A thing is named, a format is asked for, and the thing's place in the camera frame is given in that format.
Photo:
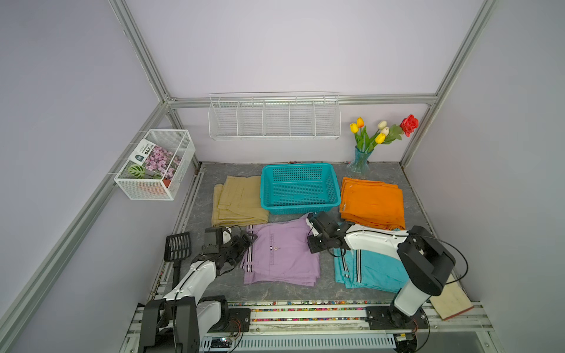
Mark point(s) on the purple pants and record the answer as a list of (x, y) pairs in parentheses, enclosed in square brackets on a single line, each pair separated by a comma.
[(280, 253)]

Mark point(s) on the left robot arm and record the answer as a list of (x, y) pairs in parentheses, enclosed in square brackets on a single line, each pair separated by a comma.
[(180, 320)]

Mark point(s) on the khaki pants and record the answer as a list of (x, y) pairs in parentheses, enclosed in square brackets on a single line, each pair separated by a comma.
[(237, 202)]

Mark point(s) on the glass vase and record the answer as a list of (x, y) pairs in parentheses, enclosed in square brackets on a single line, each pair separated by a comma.
[(359, 167)]

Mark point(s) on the teal plastic basket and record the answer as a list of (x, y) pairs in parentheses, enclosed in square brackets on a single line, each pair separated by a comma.
[(299, 188)]

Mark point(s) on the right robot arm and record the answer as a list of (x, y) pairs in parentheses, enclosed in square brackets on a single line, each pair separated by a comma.
[(423, 262)]

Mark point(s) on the pink flower plant pot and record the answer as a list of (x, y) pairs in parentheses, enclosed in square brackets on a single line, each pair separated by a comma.
[(154, 162)]

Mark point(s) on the white wire side basket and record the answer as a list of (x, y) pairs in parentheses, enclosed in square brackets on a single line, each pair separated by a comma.
[(177, 141)]

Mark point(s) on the orange pants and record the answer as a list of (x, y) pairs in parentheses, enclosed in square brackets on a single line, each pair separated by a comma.
[(372, 204)]

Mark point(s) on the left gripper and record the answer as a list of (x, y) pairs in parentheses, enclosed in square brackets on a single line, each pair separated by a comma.
[(241, 247)]

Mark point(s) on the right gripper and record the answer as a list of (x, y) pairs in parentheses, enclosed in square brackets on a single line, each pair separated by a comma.
[(311, 245)]

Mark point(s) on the red rose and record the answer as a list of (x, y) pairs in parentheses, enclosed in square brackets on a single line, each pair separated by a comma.
[(409, 125)]

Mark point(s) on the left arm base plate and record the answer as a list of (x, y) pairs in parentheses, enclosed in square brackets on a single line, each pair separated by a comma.
[(237, 321)]

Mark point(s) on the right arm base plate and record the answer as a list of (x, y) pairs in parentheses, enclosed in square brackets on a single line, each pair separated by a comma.
[(390, 318)]

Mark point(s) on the white wire wall shelf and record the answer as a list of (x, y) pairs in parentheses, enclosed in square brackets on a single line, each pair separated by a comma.
[(281, 116)]

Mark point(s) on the teal pants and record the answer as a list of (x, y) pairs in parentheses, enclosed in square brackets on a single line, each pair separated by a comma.
[(371, 271)]

